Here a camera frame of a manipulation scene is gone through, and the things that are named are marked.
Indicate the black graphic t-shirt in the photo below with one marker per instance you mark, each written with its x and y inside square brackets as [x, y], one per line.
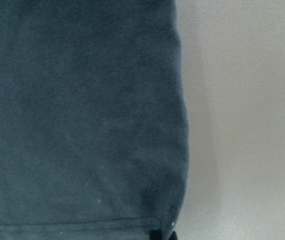
[93, 124]

